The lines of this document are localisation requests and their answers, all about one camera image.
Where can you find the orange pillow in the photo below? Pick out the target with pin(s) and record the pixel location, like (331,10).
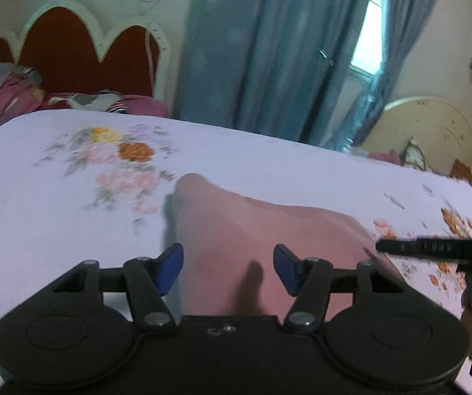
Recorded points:
(462,170)

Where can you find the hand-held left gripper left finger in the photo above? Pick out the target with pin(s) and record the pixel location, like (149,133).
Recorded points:
(170,265)

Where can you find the narrow blue curtain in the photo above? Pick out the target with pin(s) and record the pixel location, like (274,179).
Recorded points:
(400,41)

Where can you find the pink cloth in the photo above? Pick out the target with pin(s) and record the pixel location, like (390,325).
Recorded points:
(386,157)

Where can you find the purple pillow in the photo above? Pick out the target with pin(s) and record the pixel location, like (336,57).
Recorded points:
(145,106)

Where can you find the red heart-shaped headboard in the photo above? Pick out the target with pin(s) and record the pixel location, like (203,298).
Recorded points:
(67,53)

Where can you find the wide blue curtain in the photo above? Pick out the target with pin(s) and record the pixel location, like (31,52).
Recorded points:
(260,49)

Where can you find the patterned cream pillow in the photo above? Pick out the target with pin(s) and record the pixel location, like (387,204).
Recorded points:
(415,154)

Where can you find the window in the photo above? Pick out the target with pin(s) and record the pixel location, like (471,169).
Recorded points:
(369,37)

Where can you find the pile of colourful clothes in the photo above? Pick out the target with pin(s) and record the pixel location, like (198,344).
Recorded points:
(1,94)

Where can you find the white floral bedsheet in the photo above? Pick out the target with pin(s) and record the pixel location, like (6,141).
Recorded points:
(260,164)

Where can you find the striped patterned blanket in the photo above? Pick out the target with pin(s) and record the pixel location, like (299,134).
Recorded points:
(90,102)

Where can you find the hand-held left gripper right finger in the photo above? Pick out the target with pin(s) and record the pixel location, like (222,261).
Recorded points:
(285,267)

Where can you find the pink knit sweater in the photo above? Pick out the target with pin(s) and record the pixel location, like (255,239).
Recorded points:
(227,234)

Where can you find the cream round headboard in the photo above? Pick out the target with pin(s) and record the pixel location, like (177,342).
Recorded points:
(437,127)

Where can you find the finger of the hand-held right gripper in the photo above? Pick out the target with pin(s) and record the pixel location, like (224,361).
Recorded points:
(425,249)

